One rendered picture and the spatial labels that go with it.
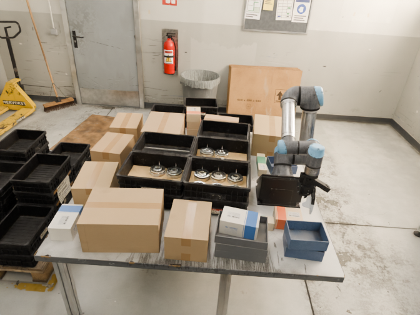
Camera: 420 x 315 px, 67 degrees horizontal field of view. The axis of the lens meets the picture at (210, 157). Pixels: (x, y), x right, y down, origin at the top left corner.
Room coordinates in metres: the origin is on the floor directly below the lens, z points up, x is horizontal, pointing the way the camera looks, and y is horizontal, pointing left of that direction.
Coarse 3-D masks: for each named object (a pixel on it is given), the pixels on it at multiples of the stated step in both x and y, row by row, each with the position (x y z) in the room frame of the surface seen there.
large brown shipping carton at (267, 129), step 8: (256, 120) 2.52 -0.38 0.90; (264, 120) 2.53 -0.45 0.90; (272, 120) 2.54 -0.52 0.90; (280, 120) 2.55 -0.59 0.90; (256, 128) 2.36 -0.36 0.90; (264, 128) 2.37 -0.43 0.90; (272, 128) 2.38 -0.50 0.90; (280, 128) 2.38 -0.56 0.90; (256, 136) 2.25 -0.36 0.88; (264, 136) 2.25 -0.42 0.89; (272, 136) 2.24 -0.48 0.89; (280, 136) 2.24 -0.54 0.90; (256, 144) 2.25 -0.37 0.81; (264, 144) 2.25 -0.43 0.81; (272, 144) 2.24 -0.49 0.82; (256, 152) 2.25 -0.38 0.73; (264, 152) 2.24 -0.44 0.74; (272, 152) 2.24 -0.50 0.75
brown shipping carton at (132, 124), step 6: (120, 114) 2.55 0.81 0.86; (126, 114) 2.56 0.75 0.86; (132, 114) 2.56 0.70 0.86; (138, 114) 2.57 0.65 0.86; (114, 120) 2.43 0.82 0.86; (120, 120) 2.43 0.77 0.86; (126, 120) 2.44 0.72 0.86; (132, 120) 2.45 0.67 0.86; (138, 120) 2.46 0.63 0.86; (114, 126) 2.31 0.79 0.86; (120, 126) 2.32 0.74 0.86; (126, 126) 2.32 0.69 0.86; (132, 126) 2.33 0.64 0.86; (138, 126) 2.37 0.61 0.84; (120, 132) 2.29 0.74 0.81; (126, 132) 2.30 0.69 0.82; (132, 132) 2.30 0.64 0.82; (138, 132) 2.35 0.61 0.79; (138, 138) 2.34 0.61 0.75
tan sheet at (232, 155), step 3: (198, 150) 2.06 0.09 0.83; (198, 153) 2.02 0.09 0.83; (231, 153) 2.05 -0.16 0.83; (234, 153) 2.05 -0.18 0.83; (237, 153) 2.05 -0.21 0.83; (240, 153) 2.05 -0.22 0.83; (213, 156) 1.99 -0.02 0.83; (228, 156) 2.00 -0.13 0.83; (231, 156) 2.00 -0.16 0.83; (234, 156) 2.00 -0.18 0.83; (237, 156) 2.01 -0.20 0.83; (240, 156) 2.01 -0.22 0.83; (243, 156) 2.01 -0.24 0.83; (246, 156) 2.02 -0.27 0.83; (237, 159) 1.96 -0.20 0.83; (240, 159) 1.96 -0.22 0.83; (243, 159) 1.97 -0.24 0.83
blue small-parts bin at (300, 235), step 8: (288, 224) 1.34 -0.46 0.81; (296, 224) 1.34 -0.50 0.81; (304, 224) 1.34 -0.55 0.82; (312, 224) 1.34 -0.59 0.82; (320, 224) 1.34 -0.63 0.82; (288, 232) 1.25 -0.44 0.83; (296, 232) 1.31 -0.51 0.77; (304, 232) 1.32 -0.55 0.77; (312, 232) 1.32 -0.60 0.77; (320, 232) 1.31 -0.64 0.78; (288, 240) 1.22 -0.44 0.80; (296, 240) 1.19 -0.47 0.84; (304, 240) 1.19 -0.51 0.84; (312, 240) 1.26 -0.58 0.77; (320, 240) 1.27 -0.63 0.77; (328, 240) 1.20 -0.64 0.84; (288, 248) 1.19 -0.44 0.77; (296, 248) 1.19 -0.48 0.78; (304, 248) 1.19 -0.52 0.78; (312, 248) 1.19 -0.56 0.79; (320, 248) 1.19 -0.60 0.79
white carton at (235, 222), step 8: (224, 208) 1.34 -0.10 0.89; (232, 208) 1.34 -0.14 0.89; (224, 216) 1.27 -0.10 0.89; (232, 216) 1.28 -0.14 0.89; (240, 216) 1.28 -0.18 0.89; (248, 216) 1.29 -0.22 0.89; (256, 216) 1.29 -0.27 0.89; (224, 224) 1.24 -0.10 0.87; (232, 224) 1.23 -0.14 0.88; (240, 224) 1.22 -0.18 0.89; (248, 224) 1.22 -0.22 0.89; (256, 224) 1.23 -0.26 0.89; (224, 232) 1.24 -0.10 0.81; (232, 232) 1.23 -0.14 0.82; (240, 232) 1.22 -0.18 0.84; (248, 232) 1.21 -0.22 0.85; (256, 232) 1.21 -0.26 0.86
